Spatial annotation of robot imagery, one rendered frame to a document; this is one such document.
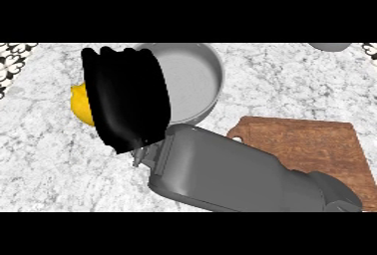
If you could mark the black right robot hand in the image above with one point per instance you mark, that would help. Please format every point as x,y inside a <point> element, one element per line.
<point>128,99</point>

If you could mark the black and white patterned tile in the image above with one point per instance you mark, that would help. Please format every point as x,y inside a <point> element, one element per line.
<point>12,63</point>
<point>369,50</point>

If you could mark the grey round object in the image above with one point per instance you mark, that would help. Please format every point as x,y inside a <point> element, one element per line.
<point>329,46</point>

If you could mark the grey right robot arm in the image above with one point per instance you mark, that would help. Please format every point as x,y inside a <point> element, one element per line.
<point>230,176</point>

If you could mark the brown wooden cutting board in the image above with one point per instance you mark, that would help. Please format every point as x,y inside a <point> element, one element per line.
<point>313,146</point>

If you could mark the yellow lemon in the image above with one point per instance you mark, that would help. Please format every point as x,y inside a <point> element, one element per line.
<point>81,104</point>

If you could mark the grey metal pot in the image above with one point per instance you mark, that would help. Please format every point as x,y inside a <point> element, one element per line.
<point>193,83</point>

